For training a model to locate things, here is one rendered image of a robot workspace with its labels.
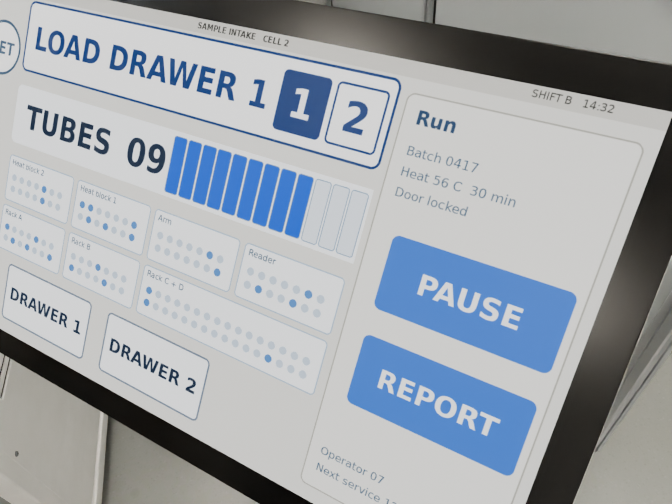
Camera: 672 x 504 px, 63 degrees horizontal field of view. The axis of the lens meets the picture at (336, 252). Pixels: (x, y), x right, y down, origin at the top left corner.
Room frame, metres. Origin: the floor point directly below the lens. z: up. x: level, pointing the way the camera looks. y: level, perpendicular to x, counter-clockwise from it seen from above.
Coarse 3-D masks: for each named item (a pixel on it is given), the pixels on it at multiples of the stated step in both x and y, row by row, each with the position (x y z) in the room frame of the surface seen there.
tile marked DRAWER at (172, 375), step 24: (120, 336) 0.23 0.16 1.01; (144, 336) 0.23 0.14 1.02; (120, 360) 0.22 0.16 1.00; (144, 360) 0.21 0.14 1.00; (168, 360) 0.21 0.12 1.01; (192, 360) 0.20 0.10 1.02; (144, 384) 0.20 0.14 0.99; (168, 384) 0.20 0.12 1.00; (192, 384) 0.19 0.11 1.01; (168, 408) 0.19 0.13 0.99; (192, 408) 0.18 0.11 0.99
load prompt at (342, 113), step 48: (48, 48) 0.39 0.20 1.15; (96, 48) 0.37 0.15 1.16; (144, 48) 0.36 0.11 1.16; (192, 48) 0.34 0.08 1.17; (240, 48) 0.32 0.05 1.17; (144, 96) 0.33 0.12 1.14; (192, 96) 0.32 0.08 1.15; (240, 96) 0.30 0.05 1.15; (288, 96) 0.29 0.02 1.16; (336, 96) 0.28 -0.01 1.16; (384, 96) 0.26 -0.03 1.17; (288, 144) 0.27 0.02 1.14; (336, 144) 0.26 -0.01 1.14; (384, 144) 0.25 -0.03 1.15
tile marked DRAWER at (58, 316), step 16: (16, 272) 0.30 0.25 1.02; (16, 288) 0.29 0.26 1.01; (32, 288) 0.28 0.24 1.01; (48, 288) 0.28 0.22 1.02; (16, 304) 0.28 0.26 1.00; (32, 304) 0.28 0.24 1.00; (48, 304) 0.27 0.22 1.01; (64, 304) 0.27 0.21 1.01; (80, 304) 0.26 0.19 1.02; (16, 320) 0.27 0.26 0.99; (32, 320) 0.27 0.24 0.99; (48, 320) 0.26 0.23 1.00; (64, 320) 0.26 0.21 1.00; (80, 320) 0.25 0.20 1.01; (48, 336) 0.25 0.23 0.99; (64, 336) 0.25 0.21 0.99; (80, 336) 0.24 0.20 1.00; (80, 352) 0.24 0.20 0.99
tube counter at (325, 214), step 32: (128, 128) 0.33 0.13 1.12; (160, 128) 0.31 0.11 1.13; (128, 160) 0.31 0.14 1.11; (160, 160) 0.30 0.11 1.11; (192, 160) 0.29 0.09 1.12; (224, 160) 0.28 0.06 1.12; (256, 160) 0.27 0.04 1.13; (160, 192) 0.29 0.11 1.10; (192, 192) 0.28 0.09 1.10; (224, 192) 0.27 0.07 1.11; (256, 192) 0.26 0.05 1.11; (288, 192) 0.25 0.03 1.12; (320, 192) 0.24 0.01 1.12; (352, 192) 0.24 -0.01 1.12; (256, 224) 0.25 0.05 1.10; (288, 224) 0.24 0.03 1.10; (320, 224) 0.23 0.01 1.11; (352, 224) 0.22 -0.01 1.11; (352, 256) 0.21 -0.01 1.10
